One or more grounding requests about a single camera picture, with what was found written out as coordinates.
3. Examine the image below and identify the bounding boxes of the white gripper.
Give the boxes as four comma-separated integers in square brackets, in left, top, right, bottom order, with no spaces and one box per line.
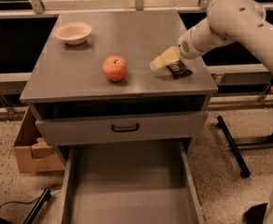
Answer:
[150,29,204,71]

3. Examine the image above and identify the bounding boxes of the black rxbar chocolate bar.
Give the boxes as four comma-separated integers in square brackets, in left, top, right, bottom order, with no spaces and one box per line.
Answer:
[167,60,193,79]

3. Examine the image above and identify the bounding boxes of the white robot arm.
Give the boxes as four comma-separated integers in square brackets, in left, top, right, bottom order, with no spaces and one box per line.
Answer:
[150,0,273,224]

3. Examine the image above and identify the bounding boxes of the grey closed drawer front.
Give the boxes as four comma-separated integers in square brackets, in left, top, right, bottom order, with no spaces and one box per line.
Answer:
[35,111,208,147]

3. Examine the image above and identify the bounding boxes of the grey drawer cabinet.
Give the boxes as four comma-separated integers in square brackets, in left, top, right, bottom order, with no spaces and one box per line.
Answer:
[19,10,219,161]

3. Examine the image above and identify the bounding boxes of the open grey drawer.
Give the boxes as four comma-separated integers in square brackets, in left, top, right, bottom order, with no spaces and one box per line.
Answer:
[57,140,204,224]

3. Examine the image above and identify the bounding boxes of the red apple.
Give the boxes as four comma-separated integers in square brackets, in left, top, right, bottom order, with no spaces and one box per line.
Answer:
[102,56,128,82]

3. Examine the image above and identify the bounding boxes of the white paper bowl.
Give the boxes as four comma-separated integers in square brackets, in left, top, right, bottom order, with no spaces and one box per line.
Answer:
[54,21,92,46]

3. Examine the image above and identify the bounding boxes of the black metal stand base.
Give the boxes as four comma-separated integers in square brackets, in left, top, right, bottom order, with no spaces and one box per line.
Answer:
[216,116,273,178]

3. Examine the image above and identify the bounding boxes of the metal window railing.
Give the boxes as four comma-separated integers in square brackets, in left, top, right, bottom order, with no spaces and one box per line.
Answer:
[0,0,273,20]

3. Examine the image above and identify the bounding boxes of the cardboard box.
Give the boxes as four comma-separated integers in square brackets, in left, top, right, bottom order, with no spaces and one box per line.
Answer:
[13,110,64,173]

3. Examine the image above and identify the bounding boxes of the black drawer handle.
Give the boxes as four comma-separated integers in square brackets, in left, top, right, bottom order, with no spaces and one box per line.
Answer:
[111,123,140,133]

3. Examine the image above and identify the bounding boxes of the black cable on floor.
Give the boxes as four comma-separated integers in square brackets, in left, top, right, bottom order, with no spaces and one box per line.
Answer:
[0,188,62,218]

